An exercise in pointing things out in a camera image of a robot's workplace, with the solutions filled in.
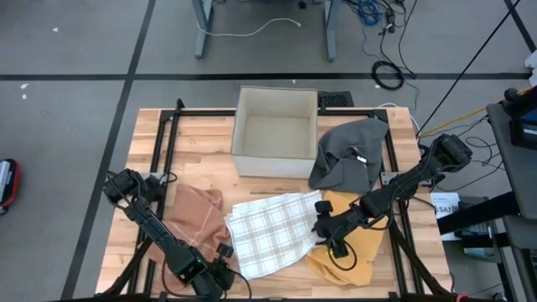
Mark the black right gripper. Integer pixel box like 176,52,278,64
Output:
312,207,366,259

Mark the mustard yellow towel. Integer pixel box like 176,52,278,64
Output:
305,189,389,288

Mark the white beige plaid towel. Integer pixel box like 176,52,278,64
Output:
224,189,324,281

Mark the dark grey towel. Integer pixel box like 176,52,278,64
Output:
308,117,390,195

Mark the terracotta pink towel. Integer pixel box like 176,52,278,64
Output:
144,183,236,294

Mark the beige fabric storage box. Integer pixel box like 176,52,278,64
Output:
230,86,319,180

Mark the white printed paper sheet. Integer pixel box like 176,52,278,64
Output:
430,191,461,220

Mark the black perforated mat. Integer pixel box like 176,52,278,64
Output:
317,91,355,108

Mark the blue plastic bin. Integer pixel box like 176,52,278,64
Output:
459,226,500,261

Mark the black equipment cart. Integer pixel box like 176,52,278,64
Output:
435,102,537,302

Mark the grey desk leg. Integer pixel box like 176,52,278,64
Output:
191,0,214,60
321,0,339,63

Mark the red black case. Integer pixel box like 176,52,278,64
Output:
0,158,21,216

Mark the black device with blue screen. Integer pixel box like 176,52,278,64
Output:
503,86,537,151

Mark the thin black pole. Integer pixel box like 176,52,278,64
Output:
416,0,524,138

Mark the white crumpled object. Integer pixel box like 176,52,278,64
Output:
524,49,537,87

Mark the black right camera cable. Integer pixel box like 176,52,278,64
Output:
326,238,358,272

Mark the black camera cable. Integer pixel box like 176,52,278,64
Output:
326,238,358,272
161,268,253,302

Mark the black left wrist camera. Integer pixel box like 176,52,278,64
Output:
215,242,235,259

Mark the black left camera cable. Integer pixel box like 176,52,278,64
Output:
161,268,253,302

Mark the black aluminium table frame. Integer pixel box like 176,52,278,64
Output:
96,98,456,302

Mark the thin white cable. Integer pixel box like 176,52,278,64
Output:
377,102,420,134

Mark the black coiled cable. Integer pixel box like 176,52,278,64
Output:
370,60,406,91

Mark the yellow cable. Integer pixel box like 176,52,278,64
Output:
419,86,533,138

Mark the black long floor cable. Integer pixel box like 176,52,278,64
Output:
360,0,420,112

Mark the white floor cable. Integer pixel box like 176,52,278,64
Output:
196,17,303,38

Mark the blue cable bundle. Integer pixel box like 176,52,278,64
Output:
354,0,381,27

